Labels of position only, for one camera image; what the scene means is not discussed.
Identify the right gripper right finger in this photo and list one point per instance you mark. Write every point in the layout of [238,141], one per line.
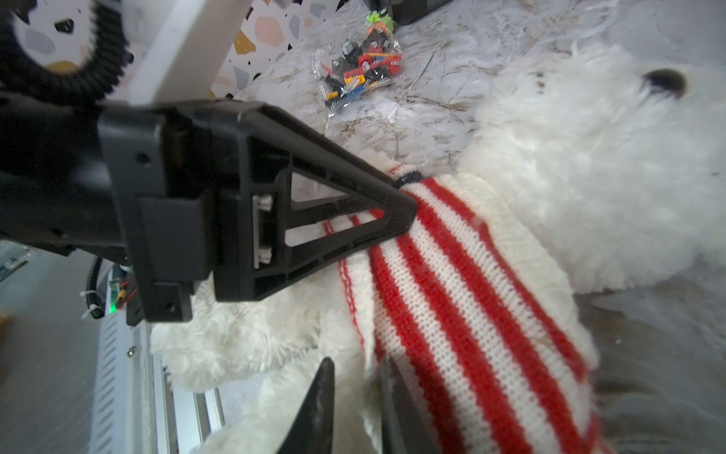
[403,428]

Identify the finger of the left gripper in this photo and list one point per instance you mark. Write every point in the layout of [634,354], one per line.
[288,176]

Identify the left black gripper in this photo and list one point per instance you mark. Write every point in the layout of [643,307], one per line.
[157,190]

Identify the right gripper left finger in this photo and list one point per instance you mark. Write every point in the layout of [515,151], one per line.
[312,430]

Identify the red white striped sweater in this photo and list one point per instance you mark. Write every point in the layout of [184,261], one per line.
[480,322]

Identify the white teddy bear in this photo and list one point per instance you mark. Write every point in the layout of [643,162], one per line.
[617,168]

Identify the clear bag of small toys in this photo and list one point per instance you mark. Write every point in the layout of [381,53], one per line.
[361,63]

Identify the dark grey hard case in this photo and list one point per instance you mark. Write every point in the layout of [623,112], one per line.
[405,12]

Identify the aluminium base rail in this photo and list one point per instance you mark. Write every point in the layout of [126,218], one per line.
[136,409]

